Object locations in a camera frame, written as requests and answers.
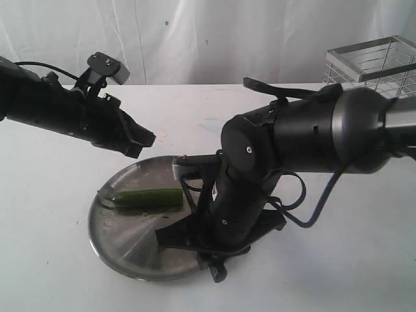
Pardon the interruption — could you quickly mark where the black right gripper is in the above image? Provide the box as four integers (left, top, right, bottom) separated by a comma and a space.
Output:
155, 209, 286, 283

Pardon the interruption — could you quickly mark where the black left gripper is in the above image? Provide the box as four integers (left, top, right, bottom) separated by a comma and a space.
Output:
64, 92, 156, 159

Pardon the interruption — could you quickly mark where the green chili pepper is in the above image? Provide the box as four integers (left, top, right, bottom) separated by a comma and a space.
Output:
97, 188, 184, 208

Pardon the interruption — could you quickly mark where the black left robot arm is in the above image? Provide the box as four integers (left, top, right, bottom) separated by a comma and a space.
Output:
1, 52, 155, 159

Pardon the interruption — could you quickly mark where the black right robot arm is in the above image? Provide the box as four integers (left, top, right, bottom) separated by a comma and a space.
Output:
155, 78, 415, 283

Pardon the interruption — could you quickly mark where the round steel plate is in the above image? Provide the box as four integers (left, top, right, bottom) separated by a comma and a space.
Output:
88, 155, 207, 281

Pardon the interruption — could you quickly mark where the white backdrop curtain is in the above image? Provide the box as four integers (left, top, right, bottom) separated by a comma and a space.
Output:
1, 1, 415, 85

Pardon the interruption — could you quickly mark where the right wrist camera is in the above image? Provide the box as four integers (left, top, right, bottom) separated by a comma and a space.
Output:
172, 154, 222, 181

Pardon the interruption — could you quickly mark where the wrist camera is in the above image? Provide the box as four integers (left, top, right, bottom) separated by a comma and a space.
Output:
87, 52, 130, 85
172, 154, 222, 181

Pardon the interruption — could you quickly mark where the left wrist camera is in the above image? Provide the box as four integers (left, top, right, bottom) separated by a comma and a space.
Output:
87, 52, 130, 85

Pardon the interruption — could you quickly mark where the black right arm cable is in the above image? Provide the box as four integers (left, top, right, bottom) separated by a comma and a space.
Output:
263, 168, 342, 228

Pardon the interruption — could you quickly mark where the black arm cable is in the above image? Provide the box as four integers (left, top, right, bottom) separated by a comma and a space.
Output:
263, 168, 342, 228
14, 60, 81, 81

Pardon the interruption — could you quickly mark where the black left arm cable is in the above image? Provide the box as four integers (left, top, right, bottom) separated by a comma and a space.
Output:
14, 60, 81, 81

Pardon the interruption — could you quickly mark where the wire metal utensil holder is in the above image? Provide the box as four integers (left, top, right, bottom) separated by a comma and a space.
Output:
323, 35, 415, 98

